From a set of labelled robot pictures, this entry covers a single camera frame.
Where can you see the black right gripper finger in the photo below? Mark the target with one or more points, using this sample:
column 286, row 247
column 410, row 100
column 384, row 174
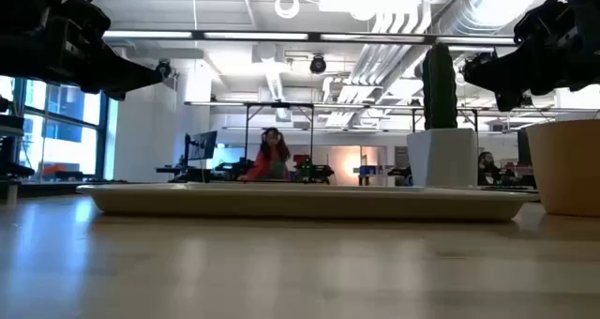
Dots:
column 508, row 101
column 497, row 77

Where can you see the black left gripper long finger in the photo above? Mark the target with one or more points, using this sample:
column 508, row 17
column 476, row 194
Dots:
column 126, row 75

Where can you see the tan orange cup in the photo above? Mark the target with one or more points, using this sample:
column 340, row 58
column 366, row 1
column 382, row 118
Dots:
column 567, row 169

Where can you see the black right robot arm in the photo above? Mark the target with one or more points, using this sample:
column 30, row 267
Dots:
column 588, row 9

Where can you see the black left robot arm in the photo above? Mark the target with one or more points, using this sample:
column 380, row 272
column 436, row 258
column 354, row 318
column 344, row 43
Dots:
column 19, row 28

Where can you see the beige rectangular tray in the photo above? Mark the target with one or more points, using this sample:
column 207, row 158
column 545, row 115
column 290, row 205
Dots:
column 300, row 204

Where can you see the dark flat screen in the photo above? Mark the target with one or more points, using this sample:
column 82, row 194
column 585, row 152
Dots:
column 524, row 147

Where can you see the tall green cactus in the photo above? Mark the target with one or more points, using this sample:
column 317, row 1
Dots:
column 439, row 89

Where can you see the person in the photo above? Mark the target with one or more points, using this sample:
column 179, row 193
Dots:
column 269, row 162
column 488, row 169

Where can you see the white square planter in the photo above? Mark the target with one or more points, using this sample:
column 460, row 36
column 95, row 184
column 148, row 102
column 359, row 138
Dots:
column 443, row 157

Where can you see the black keyboard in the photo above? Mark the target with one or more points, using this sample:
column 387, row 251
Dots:
column 508, row 187

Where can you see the black computer monitor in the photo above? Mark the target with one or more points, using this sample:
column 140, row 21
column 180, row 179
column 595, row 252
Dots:
column 202, row 145

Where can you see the black desk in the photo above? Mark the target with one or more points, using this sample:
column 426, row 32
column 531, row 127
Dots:
column 185, row 172

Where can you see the black shelf equipment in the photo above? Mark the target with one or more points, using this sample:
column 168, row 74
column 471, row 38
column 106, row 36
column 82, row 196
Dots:
column 11, row 164

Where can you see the blue storage boxes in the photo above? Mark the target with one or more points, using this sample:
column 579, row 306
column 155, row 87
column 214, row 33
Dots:
column 372, row 170

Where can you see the green and red machine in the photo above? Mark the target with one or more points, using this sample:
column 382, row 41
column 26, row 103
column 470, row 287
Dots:
column 311, row 171

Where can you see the dark window frame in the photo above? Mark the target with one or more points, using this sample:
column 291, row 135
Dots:
column 102, row 141

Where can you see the black metal gantry frame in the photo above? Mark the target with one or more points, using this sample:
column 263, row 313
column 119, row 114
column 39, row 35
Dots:
column 279, row 105
column 445, row 109

